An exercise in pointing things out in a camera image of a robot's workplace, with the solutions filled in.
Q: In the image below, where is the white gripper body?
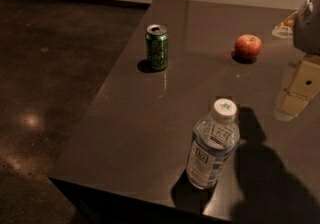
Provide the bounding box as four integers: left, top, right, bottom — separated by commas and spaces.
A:
293, 0, 320, 55

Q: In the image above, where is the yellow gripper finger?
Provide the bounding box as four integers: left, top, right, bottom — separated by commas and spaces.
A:
278, 55, 320, 117

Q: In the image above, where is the clear plastic water bottle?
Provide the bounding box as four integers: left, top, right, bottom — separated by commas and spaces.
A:
186, 98, 240, 190

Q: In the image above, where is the clear plastic snack bag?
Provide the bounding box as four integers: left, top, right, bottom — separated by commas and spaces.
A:
272, 11, 298, 39

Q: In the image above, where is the red apple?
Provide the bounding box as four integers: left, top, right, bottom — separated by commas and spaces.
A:
234, 34, 262, 60

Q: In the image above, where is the green soda can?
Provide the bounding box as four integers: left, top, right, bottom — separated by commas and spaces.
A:
145, 24, 169, 71

